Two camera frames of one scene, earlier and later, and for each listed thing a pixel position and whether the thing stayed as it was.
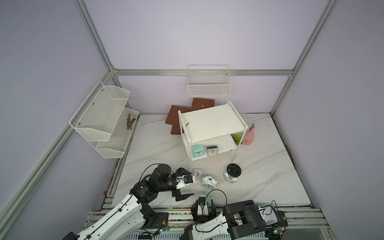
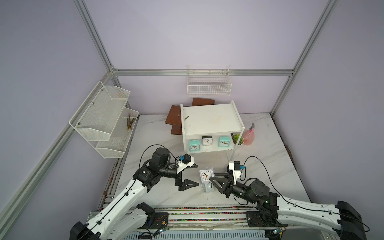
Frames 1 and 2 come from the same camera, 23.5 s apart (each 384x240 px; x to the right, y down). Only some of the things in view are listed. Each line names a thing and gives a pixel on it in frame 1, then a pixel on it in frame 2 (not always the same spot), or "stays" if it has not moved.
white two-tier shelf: x=211 y=130 stays
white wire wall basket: x=209 y=80 stays
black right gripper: x=212 y=214 to x=227 y=187
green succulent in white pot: x=237 y=138 stays
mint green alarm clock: x=198 y=151 to x=194 y=145
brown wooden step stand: x=173 y=118 stays
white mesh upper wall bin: x=95 y=119 stays
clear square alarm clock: x=198 y=173 to x=205 y=174
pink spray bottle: x=249 y=136 stays
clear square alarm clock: x=212 y=150 to x=207 y=140
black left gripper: x=179 y=196 to x=178 y=181
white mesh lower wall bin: x=115 y=147 stays
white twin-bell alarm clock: x=209 y=183 stays
